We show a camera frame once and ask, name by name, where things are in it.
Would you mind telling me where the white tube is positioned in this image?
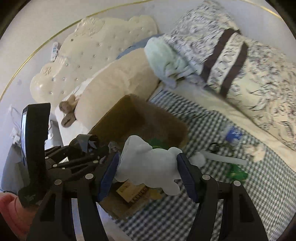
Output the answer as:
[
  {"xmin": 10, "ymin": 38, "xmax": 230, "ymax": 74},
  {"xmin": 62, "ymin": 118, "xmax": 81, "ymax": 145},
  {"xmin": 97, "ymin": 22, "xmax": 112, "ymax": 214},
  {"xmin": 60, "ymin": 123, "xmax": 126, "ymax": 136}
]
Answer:
[{"xmin": 192, "ymin": 151, "xmax": 248, "ymax": 166}]

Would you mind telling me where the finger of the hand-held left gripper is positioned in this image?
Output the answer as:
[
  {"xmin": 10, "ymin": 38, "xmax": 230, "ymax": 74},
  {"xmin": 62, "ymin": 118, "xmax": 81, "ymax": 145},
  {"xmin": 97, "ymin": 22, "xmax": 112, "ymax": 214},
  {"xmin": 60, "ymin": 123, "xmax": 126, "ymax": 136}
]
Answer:
[
  {"xmin": 47, "ymin": 159, "xmax": 105, "ymax": 181},
  {"xmin": 46, "ymin": 145, "xmax": 110, "ymax": 163}
]

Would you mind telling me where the beige crumpled tissue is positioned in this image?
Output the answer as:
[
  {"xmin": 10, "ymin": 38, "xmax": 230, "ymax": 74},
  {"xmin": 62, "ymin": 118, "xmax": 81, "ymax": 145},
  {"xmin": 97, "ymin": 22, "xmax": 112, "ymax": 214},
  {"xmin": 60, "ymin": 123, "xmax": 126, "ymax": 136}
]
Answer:
[{"xmin": 243, "ymin": 142, "xmax": 266, "ymax": 163}]

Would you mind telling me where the cream tufted headboard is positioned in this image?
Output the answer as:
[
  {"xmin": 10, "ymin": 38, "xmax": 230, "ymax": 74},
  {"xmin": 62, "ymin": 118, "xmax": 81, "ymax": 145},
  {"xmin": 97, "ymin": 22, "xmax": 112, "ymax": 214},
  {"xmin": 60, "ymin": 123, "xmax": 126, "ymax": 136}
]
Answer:
[{"xmin": 30, "ymin": 15, "xmax": 159, "ymax": 103}]

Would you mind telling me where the black plastic wrapper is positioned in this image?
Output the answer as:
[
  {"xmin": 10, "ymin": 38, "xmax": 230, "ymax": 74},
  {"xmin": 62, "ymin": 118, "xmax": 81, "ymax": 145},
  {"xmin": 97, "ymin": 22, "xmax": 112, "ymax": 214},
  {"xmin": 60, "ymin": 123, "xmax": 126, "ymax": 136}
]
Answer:
[{"xmin": 69, "ymin": 134, "xmax": 109, "ymax": 154}]

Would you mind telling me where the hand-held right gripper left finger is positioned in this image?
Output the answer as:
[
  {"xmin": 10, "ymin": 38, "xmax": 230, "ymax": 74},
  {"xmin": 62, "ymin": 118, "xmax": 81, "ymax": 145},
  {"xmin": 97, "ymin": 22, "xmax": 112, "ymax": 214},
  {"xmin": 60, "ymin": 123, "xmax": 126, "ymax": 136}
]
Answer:
[{"xmin": 25, "ymin": 152, "xmax": 120, "ymax": 241}]

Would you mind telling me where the beige pillow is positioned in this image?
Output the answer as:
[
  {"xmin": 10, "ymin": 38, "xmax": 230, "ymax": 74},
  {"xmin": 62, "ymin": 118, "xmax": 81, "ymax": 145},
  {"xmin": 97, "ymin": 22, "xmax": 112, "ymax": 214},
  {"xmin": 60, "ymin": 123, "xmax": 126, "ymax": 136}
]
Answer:
[{"xmin": 75, "ymin": 49, "xmax": 160, "ymax": 132}]

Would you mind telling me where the light green towel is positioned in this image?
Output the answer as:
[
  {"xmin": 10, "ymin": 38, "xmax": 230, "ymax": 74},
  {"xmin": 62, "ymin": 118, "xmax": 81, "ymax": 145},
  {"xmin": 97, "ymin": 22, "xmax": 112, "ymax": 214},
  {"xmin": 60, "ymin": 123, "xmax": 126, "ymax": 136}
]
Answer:
[{"xmin": 144, "ymin": 37, "xmax": 204, "ymax": 88}]

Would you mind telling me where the brown cardboard box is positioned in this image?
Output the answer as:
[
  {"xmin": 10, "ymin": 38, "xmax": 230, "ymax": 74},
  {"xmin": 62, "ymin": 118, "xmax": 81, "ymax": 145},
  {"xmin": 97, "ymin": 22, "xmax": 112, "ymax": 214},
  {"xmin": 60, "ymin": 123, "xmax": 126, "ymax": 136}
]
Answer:
[{"xmin": 88, "ymin": 94, "xmax": 190, "ymax": 220}]

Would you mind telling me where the green plastic toy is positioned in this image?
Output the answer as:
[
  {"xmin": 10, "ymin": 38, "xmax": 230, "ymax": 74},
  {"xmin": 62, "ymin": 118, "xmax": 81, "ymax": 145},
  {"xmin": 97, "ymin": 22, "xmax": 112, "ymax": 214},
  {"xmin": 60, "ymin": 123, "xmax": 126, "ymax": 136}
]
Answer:
[{"xmin": 228, "ymin": 163, "xmax": 249, "ymax": 180}]

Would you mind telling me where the person's left hand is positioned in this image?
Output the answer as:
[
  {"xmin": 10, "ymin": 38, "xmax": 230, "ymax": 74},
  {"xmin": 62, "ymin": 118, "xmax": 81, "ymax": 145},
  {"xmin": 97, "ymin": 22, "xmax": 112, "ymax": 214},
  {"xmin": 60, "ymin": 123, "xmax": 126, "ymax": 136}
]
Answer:
[{"xmin": 0, "ymin": 192, "xmax": 31, "ymax": 239}]

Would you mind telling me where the black hair tie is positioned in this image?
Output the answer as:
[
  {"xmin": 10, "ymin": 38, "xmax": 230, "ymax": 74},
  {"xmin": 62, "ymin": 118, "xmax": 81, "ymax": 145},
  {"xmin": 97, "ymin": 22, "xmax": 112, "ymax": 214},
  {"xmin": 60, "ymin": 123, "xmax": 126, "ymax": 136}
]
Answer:
[{"xmin": 209, "ymin": 142, "xmax": 223, "ymax": 153}]

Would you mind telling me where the white plush toy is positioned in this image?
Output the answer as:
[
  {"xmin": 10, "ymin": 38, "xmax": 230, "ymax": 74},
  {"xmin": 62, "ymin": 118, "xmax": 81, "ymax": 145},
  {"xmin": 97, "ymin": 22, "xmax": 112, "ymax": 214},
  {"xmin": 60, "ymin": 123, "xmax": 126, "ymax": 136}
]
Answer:
[{"xmin": 114, "ymin": 135, "xmax": 183, "ymax": 195}]

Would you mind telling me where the clear plastic water bottle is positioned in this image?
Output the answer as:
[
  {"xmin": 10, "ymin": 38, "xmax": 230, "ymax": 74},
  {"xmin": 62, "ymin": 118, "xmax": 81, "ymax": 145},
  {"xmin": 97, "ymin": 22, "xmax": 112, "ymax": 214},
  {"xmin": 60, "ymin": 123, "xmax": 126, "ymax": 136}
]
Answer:
[{"xmin": 220, "ymin": 124, "xmax": 245, "ymax": 146}]

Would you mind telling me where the floral print duvet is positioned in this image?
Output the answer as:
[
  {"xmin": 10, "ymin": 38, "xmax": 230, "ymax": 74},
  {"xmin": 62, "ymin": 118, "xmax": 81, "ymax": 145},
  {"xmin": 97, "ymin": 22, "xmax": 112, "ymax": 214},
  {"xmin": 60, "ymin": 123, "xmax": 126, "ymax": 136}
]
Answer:
[{"xmin": 162, "ymin": 0, "xmax": 296, "ymax": 151}]

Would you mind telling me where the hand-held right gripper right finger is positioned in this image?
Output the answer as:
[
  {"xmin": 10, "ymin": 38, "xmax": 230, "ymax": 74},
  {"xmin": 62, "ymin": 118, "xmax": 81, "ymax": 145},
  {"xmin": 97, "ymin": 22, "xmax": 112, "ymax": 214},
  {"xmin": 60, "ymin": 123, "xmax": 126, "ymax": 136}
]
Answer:
[{"xmin": 176, "ymin": 152, "xmax": 269, "ymax": 241}]

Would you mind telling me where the brown plush toy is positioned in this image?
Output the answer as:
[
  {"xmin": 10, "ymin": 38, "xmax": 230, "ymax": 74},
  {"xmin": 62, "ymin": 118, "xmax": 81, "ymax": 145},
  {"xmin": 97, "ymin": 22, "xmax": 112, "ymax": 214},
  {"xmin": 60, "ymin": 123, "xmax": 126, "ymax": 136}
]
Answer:
[{"xmin": 59, "ymin": 95, "xmax": 79, "ymax": 128}]

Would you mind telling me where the green checked cloth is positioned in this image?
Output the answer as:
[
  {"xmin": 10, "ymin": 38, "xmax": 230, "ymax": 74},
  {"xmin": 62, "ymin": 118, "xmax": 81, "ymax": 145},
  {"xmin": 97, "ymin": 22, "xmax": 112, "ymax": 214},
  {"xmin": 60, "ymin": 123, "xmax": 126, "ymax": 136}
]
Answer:
[{"xmin": 111, "ymin": 89, "xmax": 296, "ymax": 241}]

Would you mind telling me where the red and cream medicine box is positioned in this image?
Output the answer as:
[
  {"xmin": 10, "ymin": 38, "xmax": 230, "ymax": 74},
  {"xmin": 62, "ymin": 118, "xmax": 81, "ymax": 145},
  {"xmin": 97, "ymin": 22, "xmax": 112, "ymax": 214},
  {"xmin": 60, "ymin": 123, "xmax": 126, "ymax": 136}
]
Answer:
[{"xmin": 116, "ymin": 179, "xmax": 167, "ymax": 205}]

